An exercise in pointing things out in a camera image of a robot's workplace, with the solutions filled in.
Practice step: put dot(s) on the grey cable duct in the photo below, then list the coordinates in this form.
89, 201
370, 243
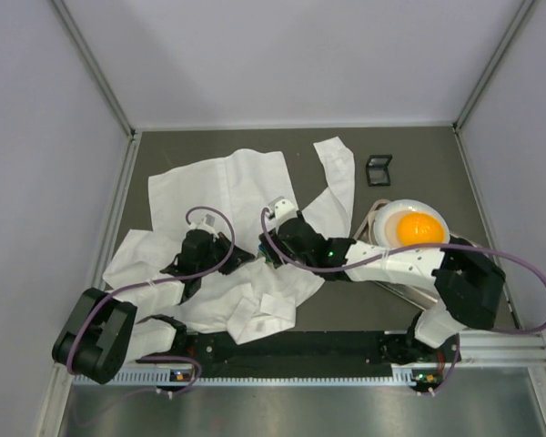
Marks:
180, 376

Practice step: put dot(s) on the colourful pompom brooch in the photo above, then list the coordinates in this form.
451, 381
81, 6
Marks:
263, 253

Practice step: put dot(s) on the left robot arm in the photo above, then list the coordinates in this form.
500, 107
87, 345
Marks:
107, 329

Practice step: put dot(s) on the metal tray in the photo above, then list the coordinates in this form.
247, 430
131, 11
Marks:
420, 298

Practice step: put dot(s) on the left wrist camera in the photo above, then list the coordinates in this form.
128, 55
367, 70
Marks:
207, 223

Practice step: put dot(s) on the white bowl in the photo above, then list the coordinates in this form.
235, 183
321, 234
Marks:
385, 231

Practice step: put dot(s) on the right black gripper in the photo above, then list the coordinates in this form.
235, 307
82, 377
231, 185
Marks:
269, 250

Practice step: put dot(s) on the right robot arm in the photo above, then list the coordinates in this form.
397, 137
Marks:
468, 285

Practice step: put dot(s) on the small black open box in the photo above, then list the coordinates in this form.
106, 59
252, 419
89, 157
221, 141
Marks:
377, 170

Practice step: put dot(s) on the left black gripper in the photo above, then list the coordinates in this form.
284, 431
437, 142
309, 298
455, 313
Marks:
227, 257

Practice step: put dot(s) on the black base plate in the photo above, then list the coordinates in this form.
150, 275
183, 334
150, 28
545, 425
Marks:
306, 353

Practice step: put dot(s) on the white shirt garment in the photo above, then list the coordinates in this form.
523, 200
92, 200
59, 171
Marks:
256, 300

